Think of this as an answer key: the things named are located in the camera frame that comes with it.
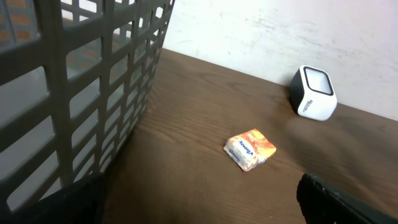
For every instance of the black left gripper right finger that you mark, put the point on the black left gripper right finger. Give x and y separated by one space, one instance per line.
321 202

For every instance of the grey plastic shopping basket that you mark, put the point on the grey plastic shopping basket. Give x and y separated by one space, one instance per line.
75 78

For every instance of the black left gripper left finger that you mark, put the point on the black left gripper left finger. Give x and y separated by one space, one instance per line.
81 202

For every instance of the white barcode scanner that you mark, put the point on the white barcode scanner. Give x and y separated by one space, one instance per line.
311 93

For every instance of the small orange snack packet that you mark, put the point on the small orange snack packet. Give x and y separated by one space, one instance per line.
249 149

